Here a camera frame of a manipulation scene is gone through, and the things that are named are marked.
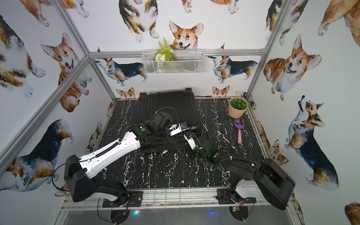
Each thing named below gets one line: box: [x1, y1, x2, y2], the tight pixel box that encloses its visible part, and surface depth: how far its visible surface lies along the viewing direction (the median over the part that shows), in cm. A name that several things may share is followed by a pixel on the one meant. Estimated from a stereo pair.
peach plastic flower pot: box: [228, 97, 249, 119], surface depth 103 cm
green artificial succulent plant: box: [230, 97, 248, 110], surface depth 105 cm
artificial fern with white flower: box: [154, 37, 175, 74], surface depth 85 cm
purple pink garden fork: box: [234, 117, 245, 145], surface depth 103 cm
